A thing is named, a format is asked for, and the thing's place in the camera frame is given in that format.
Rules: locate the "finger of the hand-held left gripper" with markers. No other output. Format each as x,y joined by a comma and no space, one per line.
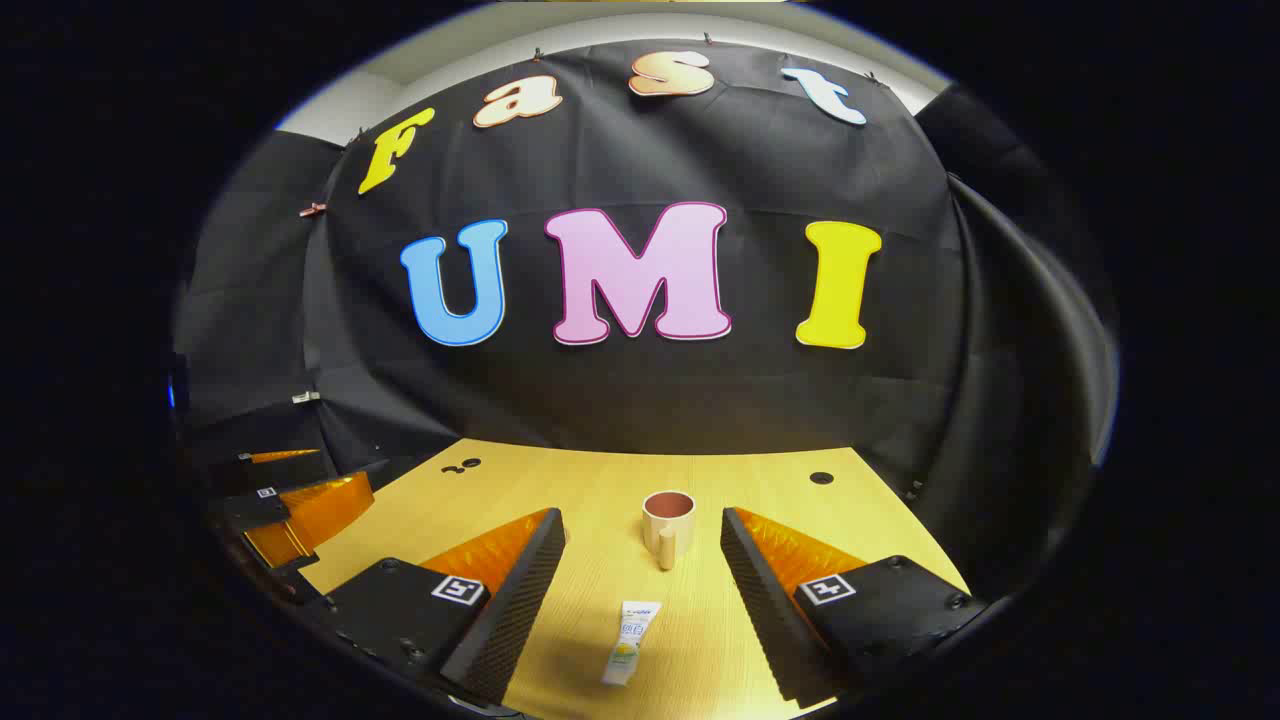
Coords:
330,505
280,456

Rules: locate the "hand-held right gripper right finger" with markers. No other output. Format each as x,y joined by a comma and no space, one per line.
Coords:
770,620

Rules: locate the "beige cup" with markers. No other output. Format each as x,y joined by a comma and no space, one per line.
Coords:
668,525

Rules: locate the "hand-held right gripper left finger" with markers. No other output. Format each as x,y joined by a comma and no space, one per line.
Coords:
520,600

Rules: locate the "white toothpaste tube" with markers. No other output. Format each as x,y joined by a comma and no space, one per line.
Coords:
630,645

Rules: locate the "black backdrop cloth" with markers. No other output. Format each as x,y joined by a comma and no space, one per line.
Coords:
600,400

